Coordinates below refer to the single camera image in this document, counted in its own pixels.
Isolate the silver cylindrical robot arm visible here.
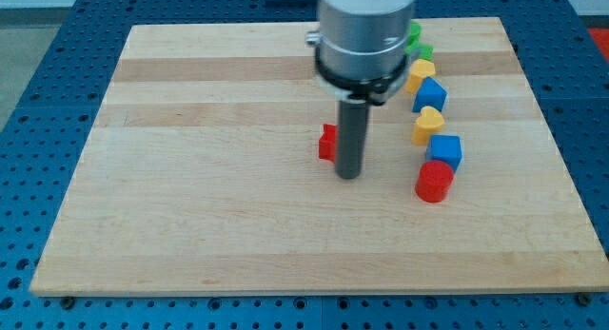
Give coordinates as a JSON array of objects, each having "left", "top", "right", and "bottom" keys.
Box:
[{"left": 306, "top": 0, "right": 416, "bottom": 106}]

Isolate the red star block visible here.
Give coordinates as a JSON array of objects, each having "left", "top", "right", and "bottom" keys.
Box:
[{"left": 318, "top": 124, "right": 337, "bottom": 163}]

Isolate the green star block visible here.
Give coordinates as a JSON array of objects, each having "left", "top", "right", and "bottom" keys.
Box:
[{"left": 405, "top": 41, "right": 434, "bottom": 62}]

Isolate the green circle block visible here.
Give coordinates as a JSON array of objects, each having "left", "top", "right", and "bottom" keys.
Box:
[{"left": 407, "top": 21, "right": 422, "bottom": 47}]

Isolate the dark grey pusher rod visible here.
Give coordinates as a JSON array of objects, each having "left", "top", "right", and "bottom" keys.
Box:
[{"left": 335, "top": 101, "right": 369, "bottom": 180}]

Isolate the light wooden board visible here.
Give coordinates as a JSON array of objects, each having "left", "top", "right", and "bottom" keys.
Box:
[{"left": 29, "top": 17, "right": 608, "bottom": 297}]

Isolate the yellow heart block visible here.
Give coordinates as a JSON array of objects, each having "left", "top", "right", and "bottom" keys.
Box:
[{"left": 411, "top": 107, "right": 445, "bottom": 146}]

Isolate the red cylinder block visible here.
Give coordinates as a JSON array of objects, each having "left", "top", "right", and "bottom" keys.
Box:
[{"left": 415, "top": 160, "right": 455, "bottom": 203}]

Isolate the blue pentagon block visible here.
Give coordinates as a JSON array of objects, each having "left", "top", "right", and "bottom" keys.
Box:
[{"left": 412, "top": 77, "right": 448, "bottom": 112}]

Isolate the blue cube block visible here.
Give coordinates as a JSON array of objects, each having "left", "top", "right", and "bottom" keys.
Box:
[{"left": 425, "top": 134, "right": 462, "bottom": 172}]

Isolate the yellow rounded block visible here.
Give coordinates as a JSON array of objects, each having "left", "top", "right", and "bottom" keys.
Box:
[{"left": 404, "top": 59, "right": 436, "bottom": 95}]

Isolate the blue perforated metal base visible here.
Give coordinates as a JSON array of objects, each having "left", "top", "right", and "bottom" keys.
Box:
[{"left": 1, "top": 0, "right": 608, "bottom": 329}]

